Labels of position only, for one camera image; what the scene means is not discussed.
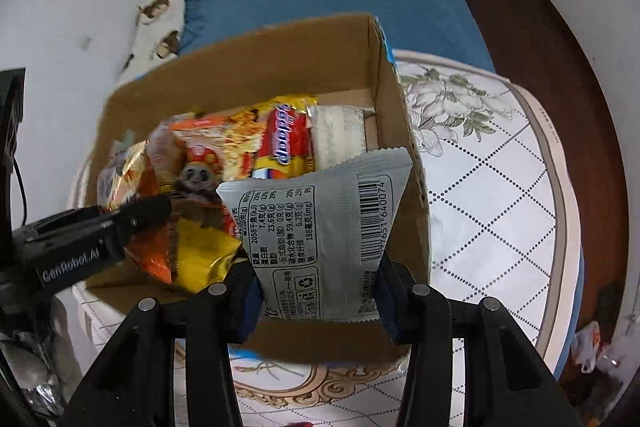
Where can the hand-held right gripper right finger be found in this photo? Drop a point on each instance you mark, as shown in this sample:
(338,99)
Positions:
(387,307)

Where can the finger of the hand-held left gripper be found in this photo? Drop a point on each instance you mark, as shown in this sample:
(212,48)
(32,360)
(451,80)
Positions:
(145,212)

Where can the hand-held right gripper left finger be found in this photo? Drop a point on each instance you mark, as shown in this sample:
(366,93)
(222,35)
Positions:
(250,307)

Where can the colourful candy packet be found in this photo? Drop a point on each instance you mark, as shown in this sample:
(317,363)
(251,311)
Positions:
(117,179)

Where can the large panda snack packet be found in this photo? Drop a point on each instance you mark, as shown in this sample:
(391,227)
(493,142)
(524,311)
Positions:
(195,177)

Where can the clear yellow-edged snack packet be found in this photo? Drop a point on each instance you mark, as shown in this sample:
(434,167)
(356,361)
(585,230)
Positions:
(161,152)

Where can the yellow snack packet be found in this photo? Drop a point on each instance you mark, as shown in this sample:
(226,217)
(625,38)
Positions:
(205,257)

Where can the grey white snack packet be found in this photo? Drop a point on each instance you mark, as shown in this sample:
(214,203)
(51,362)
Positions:
(320,232)

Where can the instant noodle packet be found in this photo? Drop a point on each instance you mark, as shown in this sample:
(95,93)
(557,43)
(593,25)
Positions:
(240,142)

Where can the silver snack packet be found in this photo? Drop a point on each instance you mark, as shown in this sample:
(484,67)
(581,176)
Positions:
(335,134)

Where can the cardboard box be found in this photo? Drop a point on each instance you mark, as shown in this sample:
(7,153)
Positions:
(320,57)

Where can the crumpled grey plastic bag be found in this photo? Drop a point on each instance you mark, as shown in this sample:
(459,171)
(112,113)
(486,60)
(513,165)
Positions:
(30,367)

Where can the white diamond-pattern blanket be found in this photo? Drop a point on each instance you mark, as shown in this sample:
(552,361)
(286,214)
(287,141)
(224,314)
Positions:
(490,207)

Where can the bear print pillow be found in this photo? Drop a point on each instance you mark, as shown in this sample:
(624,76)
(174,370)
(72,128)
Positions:
(160,7)

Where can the white plastic bag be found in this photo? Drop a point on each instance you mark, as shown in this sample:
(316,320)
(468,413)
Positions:
(590,347)

